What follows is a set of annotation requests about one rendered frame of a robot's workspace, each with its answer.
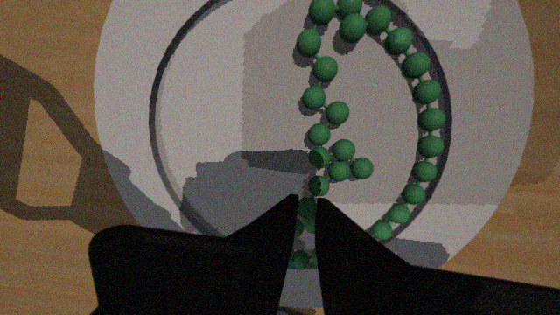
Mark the grey round bead board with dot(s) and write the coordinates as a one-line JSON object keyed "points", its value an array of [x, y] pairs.
{"points": [[198, 108]]}

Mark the green jade bead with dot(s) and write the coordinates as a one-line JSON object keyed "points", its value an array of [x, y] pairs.
{"points": [[319, 157], [338, 170], [318, 185], [301, 260], [314, 258], [399, 213], [292, 257], [361, 168], [321, 12], [378, 19], [319, 134], [430, 146], [325, 69], [314, 97], [382, 230], [431, 119], [426, 91], [308, 43], [337, 112], [352, 28], [309, 224], [299, 228], [424, 171], [307, 208], [413, 193], [398, 41], [343, 149], [415, 65], [347, 7]]}

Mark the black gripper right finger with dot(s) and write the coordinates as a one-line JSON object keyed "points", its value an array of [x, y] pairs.
{"points": [[359, 276]]}

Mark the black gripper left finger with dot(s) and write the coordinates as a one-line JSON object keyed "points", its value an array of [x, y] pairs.
{"points": [[240, 274]]}

